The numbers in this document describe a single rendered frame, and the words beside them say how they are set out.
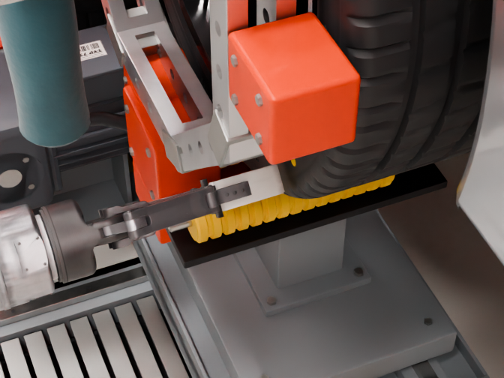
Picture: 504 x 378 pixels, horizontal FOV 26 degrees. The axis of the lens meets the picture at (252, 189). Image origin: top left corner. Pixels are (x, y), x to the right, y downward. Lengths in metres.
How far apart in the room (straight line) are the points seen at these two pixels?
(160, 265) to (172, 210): 0.65
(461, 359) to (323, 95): 0.82
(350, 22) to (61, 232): 0.34
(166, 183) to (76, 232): 0.27
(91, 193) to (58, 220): 0.84
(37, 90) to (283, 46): 0.51
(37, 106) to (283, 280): 0.42
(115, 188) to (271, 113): 1.06
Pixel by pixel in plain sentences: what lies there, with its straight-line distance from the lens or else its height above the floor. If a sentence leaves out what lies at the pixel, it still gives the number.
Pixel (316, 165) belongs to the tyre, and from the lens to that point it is 1.00.
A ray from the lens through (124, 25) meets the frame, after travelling 1.30.
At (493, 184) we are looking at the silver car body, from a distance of 0.85.
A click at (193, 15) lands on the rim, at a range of 1.31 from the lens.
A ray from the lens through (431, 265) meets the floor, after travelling 1.87.
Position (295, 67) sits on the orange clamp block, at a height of 0.88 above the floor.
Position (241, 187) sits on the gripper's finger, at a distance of 1.06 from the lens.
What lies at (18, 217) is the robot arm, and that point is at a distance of 1.01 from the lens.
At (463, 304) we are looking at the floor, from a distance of 1.82.
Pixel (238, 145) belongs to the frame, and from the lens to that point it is 0.95.
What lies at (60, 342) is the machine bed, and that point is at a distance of 1.70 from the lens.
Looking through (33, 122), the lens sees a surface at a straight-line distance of 1.34.
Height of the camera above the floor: 1.41
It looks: 46 degrees down
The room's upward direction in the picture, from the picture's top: straight up
